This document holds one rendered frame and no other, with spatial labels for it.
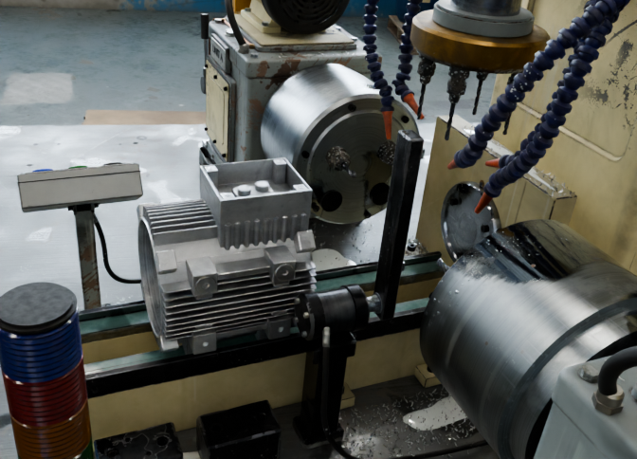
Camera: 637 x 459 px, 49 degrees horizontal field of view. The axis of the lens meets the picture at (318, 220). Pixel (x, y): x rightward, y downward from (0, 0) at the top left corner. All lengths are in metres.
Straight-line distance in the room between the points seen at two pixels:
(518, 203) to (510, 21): 0.26
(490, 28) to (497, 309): 0.35
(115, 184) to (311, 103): 0.35
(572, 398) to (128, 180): 0.70
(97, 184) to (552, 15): 0.73
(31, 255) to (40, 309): 0.86
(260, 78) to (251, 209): 0.51
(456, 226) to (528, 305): 0.42
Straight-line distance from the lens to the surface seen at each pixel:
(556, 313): 0.73
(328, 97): 1.18
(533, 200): 1.00
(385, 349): 1.07
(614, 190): 1.06
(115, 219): 1.50
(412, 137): 0.79
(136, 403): 0.97
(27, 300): 0.57
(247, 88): 1.33
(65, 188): 1.06
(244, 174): 0.94
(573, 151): 1.11
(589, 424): 0.63
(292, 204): 0.87
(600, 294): 0.75
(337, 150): 1.17
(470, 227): 1.11
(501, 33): 0.91
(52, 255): 1.40
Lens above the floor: 1.54
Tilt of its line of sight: 30 degrees down
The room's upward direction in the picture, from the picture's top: 6 degrees clockwise
